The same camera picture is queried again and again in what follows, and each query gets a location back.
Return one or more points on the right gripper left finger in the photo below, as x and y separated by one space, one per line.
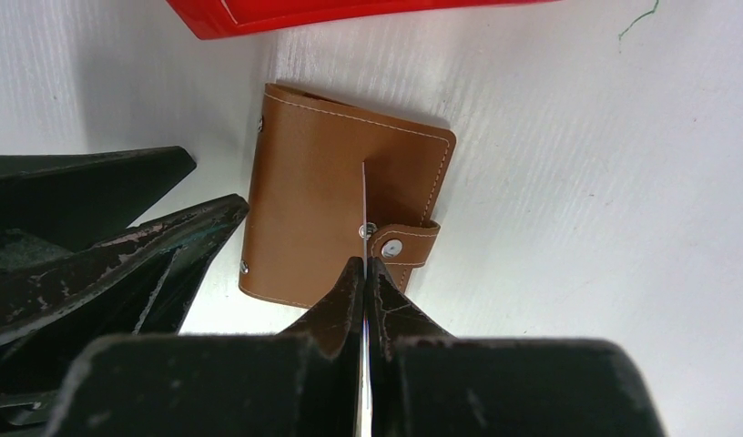
302 381

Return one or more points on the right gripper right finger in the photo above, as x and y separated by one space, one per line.
427 382

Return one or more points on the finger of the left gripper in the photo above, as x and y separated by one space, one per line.
34 297
74 201

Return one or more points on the silver credit card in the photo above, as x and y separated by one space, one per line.
365 397

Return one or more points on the red plastic bin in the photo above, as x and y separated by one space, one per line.
217 19

